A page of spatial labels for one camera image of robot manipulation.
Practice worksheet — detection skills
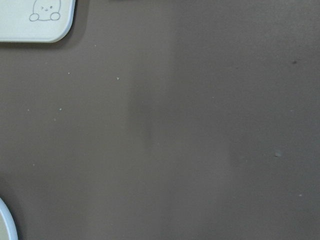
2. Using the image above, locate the white rectangular tray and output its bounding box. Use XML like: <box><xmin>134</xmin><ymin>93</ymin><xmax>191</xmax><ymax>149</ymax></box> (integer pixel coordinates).
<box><xmin>0</xmin><ymin>0</ymin><xmax>76</xmax><ymax>43</ymax></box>

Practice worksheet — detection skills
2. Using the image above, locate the white round plate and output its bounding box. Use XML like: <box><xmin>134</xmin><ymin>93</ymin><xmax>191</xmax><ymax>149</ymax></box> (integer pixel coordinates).
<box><xmin>0</xmin><ymin>199</ymin><xmax>18</xmax><ymax>240</ymax></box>

